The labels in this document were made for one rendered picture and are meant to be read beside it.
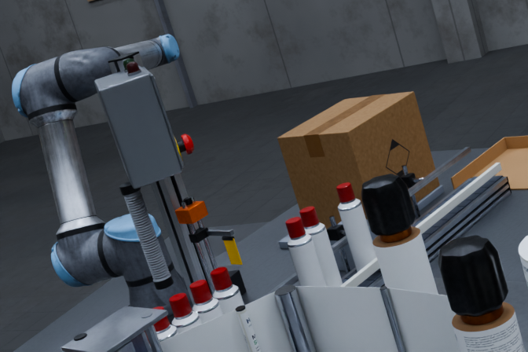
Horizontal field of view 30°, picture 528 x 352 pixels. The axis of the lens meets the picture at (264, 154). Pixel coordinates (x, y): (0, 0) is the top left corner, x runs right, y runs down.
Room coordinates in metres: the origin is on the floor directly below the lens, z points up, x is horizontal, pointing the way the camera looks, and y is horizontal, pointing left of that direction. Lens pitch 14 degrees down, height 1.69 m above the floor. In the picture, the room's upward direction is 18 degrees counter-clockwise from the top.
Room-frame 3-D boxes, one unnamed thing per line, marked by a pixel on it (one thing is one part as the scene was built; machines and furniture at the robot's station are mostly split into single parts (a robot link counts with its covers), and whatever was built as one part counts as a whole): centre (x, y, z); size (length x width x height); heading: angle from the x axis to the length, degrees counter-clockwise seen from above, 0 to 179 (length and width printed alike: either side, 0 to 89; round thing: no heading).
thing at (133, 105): (1.80, 0.20, 1.38); 0.17 x 0.10 x 0.19; 9
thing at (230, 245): (1.79, 0.11, 1.09); 0.03 x 0.01 x 0.06; 44
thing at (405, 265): (1.67, -0.18, 1.03); 0.09 x 0.09 x 0.30
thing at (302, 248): (1.89, -0.02, 0.98); 0.05 x 0.05 x 0.20
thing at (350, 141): (2.51, -0.24, 0.99); 0.30 x 0.24 x 0.27; 134
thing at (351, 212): (2.02, -0.14, 0.98); 0.05 x 0.05 x 0.20
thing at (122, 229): (2.19, 0.35, 1.05); 0.13 x 0.12 x 0.14; 71
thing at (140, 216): (1.78, 0.26, 1.18); 0.04 x 0.04 x 0.21
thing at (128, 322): (1.45, 0.31, 1.14); 0.14 x 0.11 x 0.01; 134
